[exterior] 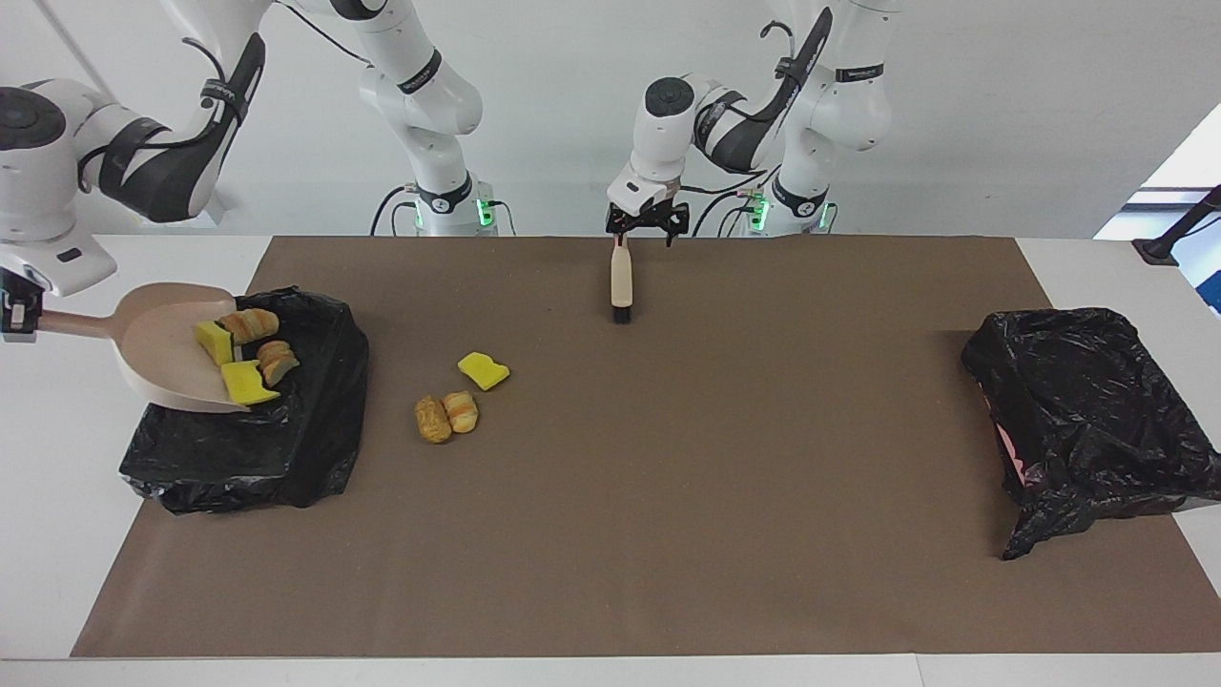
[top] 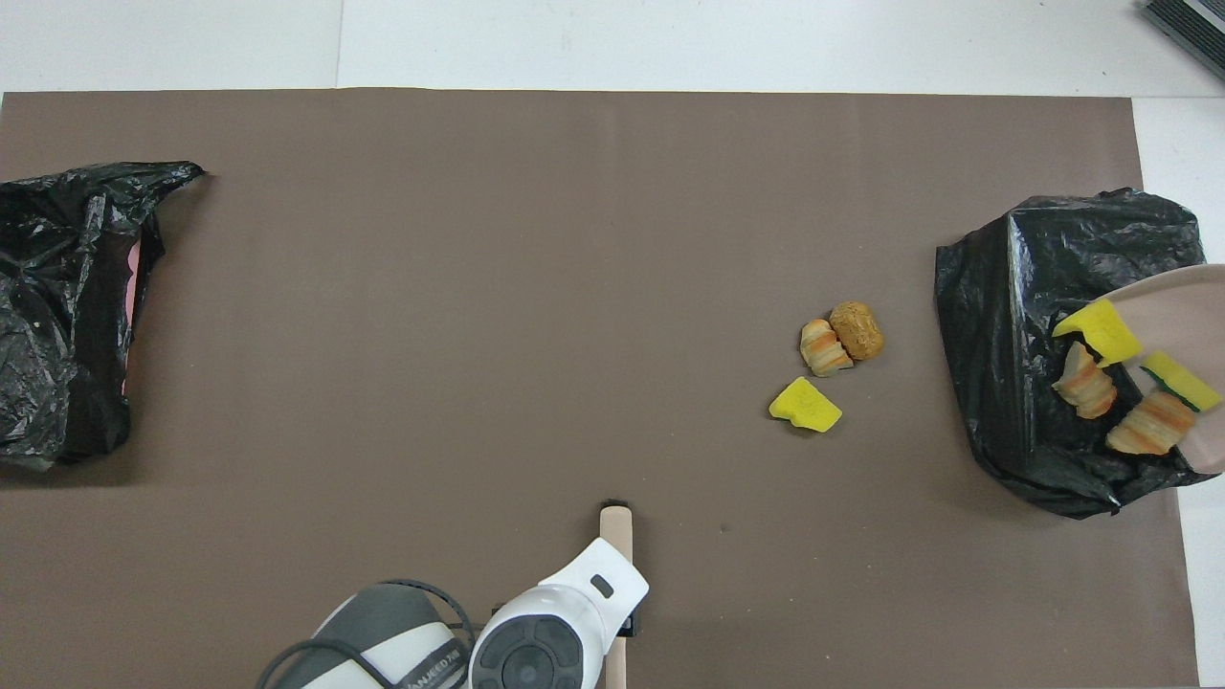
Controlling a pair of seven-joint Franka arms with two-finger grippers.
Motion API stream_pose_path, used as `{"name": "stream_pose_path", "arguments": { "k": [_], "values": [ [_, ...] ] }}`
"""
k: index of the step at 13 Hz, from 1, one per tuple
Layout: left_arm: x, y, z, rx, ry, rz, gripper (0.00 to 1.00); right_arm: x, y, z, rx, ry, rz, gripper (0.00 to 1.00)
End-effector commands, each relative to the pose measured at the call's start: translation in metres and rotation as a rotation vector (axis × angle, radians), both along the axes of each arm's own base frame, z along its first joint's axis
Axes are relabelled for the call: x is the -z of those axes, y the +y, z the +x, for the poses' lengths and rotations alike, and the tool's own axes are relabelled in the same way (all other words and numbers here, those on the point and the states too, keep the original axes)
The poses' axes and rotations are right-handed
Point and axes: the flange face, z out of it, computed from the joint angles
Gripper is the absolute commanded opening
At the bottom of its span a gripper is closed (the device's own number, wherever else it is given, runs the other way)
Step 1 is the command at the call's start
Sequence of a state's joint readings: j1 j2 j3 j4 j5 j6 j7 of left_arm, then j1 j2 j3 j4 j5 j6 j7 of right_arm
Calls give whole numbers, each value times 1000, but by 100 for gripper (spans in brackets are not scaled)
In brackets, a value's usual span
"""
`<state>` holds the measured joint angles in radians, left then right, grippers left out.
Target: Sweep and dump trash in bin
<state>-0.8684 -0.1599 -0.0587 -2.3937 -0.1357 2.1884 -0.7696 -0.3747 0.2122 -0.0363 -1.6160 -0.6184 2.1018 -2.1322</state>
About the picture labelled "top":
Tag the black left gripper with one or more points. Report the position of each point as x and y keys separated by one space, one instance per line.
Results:
x=630 y=625

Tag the beige hand brush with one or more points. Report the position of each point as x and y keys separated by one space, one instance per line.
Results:
x=616 y=531

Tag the orange striped toy croissant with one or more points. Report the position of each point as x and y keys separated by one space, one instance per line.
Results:
x=1151 y=424
x=823 y=347

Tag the brown toy bread roll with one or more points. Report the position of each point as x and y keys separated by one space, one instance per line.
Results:
x=857 y=330

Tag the pale toy croissant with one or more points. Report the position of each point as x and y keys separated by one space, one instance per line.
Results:
x=1084 y=383

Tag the notched yellow sponge piece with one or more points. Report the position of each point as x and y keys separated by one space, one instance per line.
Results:
x=1105 y=333

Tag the small yellow green sponge piece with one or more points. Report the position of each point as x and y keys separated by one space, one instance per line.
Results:
x=1182 y=380

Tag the beige plastic dustpan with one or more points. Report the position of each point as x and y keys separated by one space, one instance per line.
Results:
x=1187 y=316

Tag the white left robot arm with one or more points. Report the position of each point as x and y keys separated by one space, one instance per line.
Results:
x=574 y=593

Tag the black bag lined pink bin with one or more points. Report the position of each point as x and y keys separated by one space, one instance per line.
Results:
x=57 y=287

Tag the brown table mat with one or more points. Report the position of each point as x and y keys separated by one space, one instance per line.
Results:
x=478 y=287

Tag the grey ribbed object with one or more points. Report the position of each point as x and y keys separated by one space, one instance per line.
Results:
x=1191 y=24

